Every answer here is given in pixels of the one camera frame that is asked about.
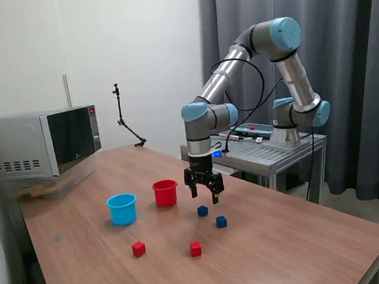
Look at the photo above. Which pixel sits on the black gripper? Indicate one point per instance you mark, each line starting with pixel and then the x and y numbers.
pixel 201 166

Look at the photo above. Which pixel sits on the blue cube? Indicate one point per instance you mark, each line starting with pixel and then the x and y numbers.
pixel 221 222
pixel 203 211

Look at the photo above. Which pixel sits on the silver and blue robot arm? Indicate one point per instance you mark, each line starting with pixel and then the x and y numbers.
pixel 223 75

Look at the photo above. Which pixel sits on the red plastic bin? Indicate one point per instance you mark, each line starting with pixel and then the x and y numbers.
pixel 165 194

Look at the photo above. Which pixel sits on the blue plastic bin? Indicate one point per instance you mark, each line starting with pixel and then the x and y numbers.
pixel 122 212

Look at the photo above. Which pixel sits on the red cube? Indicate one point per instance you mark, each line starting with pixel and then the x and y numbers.
pixel 138 249
pixel 196 249

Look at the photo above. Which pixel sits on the aluminium profile robot stand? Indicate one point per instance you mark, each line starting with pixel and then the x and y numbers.
pixel 261 157

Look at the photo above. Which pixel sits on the small white tag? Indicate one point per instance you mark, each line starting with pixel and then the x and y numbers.
pixel 258 139

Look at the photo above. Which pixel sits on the blue teach pendant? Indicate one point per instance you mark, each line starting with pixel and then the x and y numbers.
pixel 258 128

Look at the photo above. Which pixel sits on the blue tape piece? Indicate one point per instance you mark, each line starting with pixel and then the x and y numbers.
pixel 57 238

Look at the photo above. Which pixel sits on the silver microwave oven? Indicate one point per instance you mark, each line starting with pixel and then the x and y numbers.
pixel 18 145

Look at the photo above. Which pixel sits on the dark grey curtain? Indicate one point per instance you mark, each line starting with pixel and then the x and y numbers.
pixel 352 49

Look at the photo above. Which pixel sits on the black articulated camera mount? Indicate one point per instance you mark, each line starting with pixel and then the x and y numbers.
pixel 119 108

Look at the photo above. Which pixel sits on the white wall pipe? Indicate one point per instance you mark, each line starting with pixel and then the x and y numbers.
pixel 67 93

